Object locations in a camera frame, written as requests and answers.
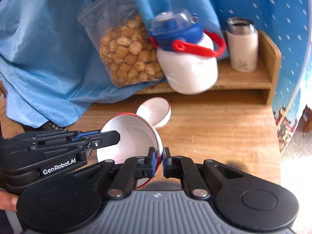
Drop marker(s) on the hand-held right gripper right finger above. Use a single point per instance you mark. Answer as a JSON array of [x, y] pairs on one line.
[[165, 159]]

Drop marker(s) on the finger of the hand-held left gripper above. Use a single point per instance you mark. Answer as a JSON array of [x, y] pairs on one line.
[[82, 134], [107, 139]]

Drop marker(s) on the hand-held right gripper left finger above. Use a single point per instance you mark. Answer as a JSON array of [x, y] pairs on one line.
[[152, 162]]

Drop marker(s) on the white red-rimmed ceramic bowl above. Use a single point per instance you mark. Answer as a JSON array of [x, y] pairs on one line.
[[129, 136], [153, 109]]

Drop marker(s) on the person's left hand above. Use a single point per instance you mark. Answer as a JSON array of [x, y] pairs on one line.
[[7, 201]]

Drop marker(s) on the black plastic crate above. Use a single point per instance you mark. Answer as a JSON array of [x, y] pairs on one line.
[[52, 124]]

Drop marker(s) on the clear bag of cookies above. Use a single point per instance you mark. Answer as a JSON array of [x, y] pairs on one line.
[[126, 53]]

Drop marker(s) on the light blue cloth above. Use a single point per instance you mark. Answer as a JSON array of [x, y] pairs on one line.
[[48, 53]]

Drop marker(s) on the white bottle with blue lid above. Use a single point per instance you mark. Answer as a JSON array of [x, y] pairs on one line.
[[190, 70]]

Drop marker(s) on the wooden desk shelf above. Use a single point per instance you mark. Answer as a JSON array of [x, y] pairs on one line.
[[243, 80]]

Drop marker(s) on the cream thermos cup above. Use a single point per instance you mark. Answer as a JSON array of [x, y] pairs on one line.
[[243, 53]]

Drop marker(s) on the brown wooden furniture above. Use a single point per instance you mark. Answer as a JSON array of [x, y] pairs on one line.
[[307, 119]]

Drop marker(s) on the blue dotted curtain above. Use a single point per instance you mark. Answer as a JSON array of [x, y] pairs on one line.
[[280, 29]]

